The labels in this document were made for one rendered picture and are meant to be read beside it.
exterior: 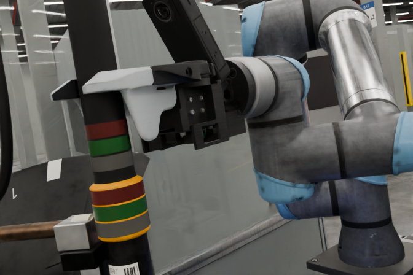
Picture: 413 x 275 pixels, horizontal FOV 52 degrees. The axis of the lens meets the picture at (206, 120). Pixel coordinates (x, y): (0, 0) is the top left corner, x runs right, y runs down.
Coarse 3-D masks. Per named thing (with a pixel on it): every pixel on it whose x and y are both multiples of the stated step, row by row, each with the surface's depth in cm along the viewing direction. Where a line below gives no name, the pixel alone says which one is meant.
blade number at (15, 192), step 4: (16, 184) 50; (20, 184) 50; (8, 188) 50; (12, 188) 50; (16, 188) 50; (20, 188) 50; (8, 192) 50; (12, 192) 50; (16, 192) 50; (20, 192) 50; (8, 196) 50; (12, 196) 49; (16, 196) 49; (20, 196) 49; (8, 200) 49; (12, 200) 49; (16, 200) 49; (8, 204) 49
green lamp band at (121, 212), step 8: (136, 200) 33; (144, 200) 34; (96, 208) 33; (104, 208) 32; (112, 208) 32; (120, 208) 32; (128, 208) 32; (136, 208) 33; (144, 208) 34; (96, 216) 33; (104, 216) 32; (112, 216) 32; (120, 216) 32; (128, 216) 32
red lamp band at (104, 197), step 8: (136, 184) 33; (96, 192) 32; (104, 192) 32; (112, 192) 32; (120, 192) 32; (128, 192) 33; (136, 192) 33; (144, 192) 34; (96, 200) 33; (104, 200) 32; (112, 200) 32; (120, 200) 32; (128, 200) 33
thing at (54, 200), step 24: (72, 168) 51; (144, 168) 50; (24, 192) 50; (48, 192) 49; (72, 192) 48; (0, 216) 48; (24, 216) 47; (48, 216) 46; (48, 240) 44; (0, 264) 44; (24, 264) 43; (48, 264) 42
